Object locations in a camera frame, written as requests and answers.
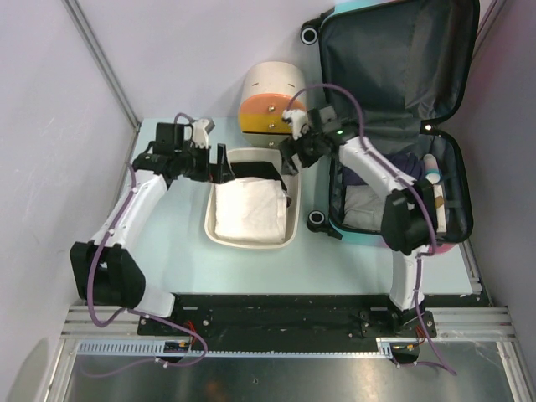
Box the cream rectangular bottle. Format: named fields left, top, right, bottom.
left=436, top=205, right=447, bottom=235

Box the white rectangular tray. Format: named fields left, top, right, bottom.
left=204, top=147, right=302, bottom=249

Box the grey slotted cable duct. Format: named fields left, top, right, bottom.
left=77, top=338, right=414, bottom=359

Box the grey garment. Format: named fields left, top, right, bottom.
left=343, top=185, right=384, bottom=231

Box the cream round drawer cabinet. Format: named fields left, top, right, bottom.
left=238, top=61, right=307, bottom=148

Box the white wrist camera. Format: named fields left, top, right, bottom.
left=282, top=109, right=310, bottom=141
left=191, top=118, right=215, bottom=149

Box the black garment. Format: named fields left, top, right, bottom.
left=231, top=161, right=292, bottom=210

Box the navy garment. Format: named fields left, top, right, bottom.
left=342, top=152, right=425, bottom=186

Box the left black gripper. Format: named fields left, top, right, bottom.
left=175, top=141, right=235, bottom=185

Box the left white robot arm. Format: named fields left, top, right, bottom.
left=70, top=113, right=235, bottom=335

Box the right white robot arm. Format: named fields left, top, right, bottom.
left=279, top=106, right=437, bottom=336

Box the white towel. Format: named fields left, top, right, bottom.
left=215, top=181, right=287, bottom=244

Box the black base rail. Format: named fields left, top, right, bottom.
left=137, top=292, right=489, bottom=353

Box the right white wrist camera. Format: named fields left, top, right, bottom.
left=282, top=109, right=310, bottom=141

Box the white tube pink band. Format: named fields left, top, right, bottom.
left=423, top=153, right=441, bottom=184

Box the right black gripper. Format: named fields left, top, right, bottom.
left=279, top=125, right=324, bottom=177

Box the pink and teal kids suitcase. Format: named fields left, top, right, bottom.
left=300, top=1, right=480, bottom=253

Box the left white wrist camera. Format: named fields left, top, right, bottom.
left=191, top=118, right=215, bottom=149

